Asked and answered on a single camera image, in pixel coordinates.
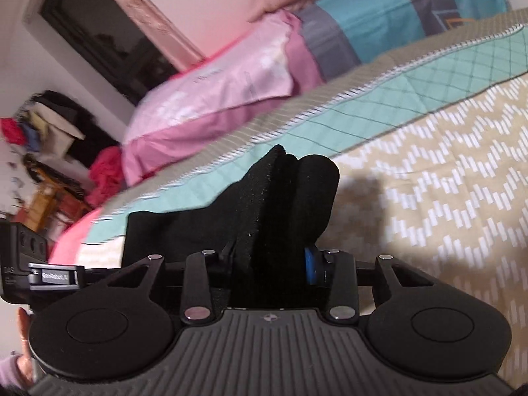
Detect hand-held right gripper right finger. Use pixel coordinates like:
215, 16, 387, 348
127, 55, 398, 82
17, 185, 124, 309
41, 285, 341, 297
304, 247, 435, 323

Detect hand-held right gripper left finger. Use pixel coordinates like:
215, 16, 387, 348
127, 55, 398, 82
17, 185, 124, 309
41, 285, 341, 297
97, 241, 237, 325

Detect black pants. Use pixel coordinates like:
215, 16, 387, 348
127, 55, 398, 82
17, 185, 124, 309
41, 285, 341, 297
121, 144, 341, 311

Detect person's left forearm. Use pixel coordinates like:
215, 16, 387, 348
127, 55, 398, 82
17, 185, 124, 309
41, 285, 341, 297
0, 352, 26, 389

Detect person's left hand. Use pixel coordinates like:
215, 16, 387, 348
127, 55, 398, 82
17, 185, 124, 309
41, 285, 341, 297
15, 308, 37, 382

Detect pink bed sheet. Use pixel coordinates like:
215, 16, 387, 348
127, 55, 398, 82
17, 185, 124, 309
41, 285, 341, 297
49, 207, 105, 263

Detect wooden furniture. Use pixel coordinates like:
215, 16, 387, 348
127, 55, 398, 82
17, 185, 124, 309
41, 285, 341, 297
16, 164, 95, 234

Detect red crumpled cloth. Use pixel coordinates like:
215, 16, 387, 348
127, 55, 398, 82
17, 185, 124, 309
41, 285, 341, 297
88, 144, 125, 208

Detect chevron patterned bed blanket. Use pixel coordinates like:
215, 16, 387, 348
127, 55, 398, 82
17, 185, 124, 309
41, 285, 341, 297
76, 6, 528, 388

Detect pink pillow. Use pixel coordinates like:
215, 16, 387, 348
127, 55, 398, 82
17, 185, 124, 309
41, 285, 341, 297
121, 8, 325, 189

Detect dark window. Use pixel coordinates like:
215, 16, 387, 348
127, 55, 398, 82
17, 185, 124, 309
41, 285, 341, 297
38, 0, 179, 107

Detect beige curtain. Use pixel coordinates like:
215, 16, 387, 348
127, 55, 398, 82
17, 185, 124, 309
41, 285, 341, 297
88, 0, 206, 74

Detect blue grey striped pillow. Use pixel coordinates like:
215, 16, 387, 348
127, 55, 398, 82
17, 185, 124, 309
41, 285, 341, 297
295, 0, 511, 84

